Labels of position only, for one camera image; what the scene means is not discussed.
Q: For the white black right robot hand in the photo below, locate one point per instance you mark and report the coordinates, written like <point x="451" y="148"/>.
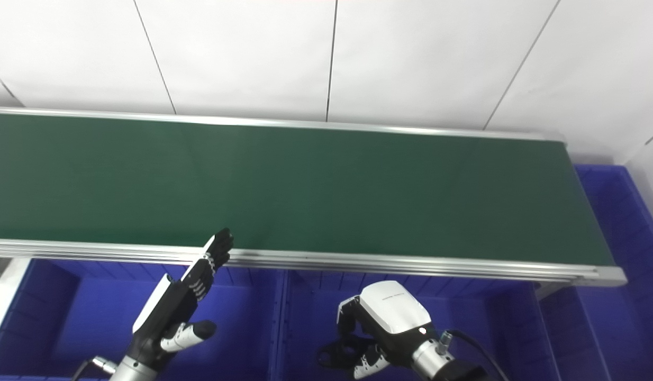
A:
<point x="392" y="309"/>

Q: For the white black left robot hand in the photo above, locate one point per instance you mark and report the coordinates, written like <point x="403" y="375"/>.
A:
<point x="168" y="312"/>

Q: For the black flanged metal part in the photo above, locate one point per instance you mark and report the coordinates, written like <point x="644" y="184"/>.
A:
<point x="339" y="354"/>

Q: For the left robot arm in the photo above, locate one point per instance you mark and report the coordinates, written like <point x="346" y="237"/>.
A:
<point x="130" y="370"/>

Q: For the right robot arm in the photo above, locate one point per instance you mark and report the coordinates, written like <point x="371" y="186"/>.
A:
<point x="437" y="365"/>

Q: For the green conveyor belt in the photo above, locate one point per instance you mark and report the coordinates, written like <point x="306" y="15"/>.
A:
<point x="411" y="263"/>
<point x="305" y="190"/>

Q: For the blue plastic bin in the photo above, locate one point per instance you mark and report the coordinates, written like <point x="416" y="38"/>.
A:
<point x="490" y="328"/>
<point x="617" y="211"/>
<point x="83" y="312"/>

